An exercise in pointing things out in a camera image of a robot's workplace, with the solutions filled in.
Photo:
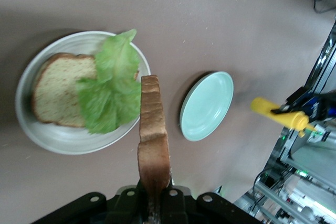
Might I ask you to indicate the beige plate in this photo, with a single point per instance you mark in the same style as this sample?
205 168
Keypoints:
65 140

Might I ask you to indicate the aluminium table rail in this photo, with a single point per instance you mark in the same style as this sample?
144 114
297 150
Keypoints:
321 61

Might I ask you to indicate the green lettuce leaf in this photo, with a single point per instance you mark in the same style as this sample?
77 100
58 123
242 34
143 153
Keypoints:
110 98

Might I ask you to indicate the brown bread slice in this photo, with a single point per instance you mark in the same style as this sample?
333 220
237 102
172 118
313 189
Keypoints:
57 90
153 129

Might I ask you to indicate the aluminium frame rack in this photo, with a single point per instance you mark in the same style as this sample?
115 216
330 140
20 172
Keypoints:
288 195

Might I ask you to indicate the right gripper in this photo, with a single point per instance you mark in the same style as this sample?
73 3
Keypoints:
325 106

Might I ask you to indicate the yellow mustard squeeze bottle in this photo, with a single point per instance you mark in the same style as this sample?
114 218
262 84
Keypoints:
262 106

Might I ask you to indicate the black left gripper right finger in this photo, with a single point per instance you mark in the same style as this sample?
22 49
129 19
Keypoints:
210 208

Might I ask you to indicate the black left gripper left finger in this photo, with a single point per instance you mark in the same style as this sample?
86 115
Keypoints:
78 208

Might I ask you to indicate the mint green plate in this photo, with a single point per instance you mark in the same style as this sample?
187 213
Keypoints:
207 106

